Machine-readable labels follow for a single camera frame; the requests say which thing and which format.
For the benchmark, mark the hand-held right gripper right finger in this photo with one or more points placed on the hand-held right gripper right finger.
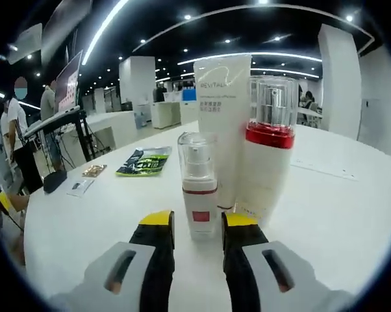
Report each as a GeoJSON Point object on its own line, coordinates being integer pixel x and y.
{"type": "Point", "coordinates": [244, 279]}

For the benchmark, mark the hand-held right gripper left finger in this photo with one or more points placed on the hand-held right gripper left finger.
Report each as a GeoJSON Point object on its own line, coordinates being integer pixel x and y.
{"type": "Point", "coordinates": [156, 276]}

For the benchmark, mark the small white skincare sachet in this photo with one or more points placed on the small white skincare sachet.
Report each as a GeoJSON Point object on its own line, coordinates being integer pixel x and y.
{"type": "Point", "coordinates": [80, 188]}

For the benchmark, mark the small white skincare pump bottle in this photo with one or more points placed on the small white skincare pump bottle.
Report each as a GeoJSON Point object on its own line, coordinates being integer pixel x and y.
{"type": "Point", "coordinates": [198, 201]}

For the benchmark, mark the gold skincare sachet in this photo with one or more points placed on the gold skincare sachet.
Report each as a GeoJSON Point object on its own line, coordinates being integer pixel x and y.
{"type": "Point", "coordinates": [94, 170]}

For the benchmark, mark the red-collared white skincare bottle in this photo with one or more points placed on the red-collared white skincare bottle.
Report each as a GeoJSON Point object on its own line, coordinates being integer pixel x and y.
{"type": "Point", "coordinates": [267, 175]}

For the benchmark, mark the green black skincare sachet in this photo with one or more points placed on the green black skincare sachet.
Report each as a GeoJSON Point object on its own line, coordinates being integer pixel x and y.
{"type": "Point", "coordinates": [143, 164]}

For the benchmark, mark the white skincare tube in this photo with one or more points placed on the white skincare tube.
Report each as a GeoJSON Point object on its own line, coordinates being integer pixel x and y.
{"type": "Point", "coordinates": [221, 146]}

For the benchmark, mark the black pouch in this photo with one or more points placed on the black pouch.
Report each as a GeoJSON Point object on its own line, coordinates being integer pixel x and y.
{"type": "Point", "coordinates": [55, 181]}

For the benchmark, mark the large display screen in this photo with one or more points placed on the large display screen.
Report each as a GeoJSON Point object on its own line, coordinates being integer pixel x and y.
{"type": "Point", "coordinates": [69, 84]}

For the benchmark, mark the water jug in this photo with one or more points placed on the water jug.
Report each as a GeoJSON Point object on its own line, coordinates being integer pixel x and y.
{"type": "Point", "coordinates": [140, 120]}

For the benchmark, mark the ceiling air conditioner unit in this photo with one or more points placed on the ceiling air conditioner unit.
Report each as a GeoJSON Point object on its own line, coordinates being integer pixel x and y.
{"type": "Point", "coordinates": [25, 42]}

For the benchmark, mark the white square pillar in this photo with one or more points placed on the white square pillar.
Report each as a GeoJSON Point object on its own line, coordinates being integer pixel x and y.
{"type": "Point", "coordinates": [137, 81]}
{"type": "Point", "coordinates": [340, 84]}

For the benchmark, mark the blue box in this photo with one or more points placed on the blue box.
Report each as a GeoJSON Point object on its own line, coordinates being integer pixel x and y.
{"type": "Point", "coordinates": [189, 95]}

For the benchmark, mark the dark hanging banner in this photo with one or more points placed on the dark hanging banner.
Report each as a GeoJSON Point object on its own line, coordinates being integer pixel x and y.
{"type": "Point", "coordinates": [65, 26]}

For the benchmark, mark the long ceiling light strip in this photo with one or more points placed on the long ceiling light strip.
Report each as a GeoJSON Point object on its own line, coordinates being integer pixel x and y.
{"type": "Point", "coordinates": [99, 29]}

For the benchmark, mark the grey door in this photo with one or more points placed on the grey door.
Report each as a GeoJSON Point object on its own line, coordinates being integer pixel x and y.
{"type": "Point", "coordinates": [372, 123]}

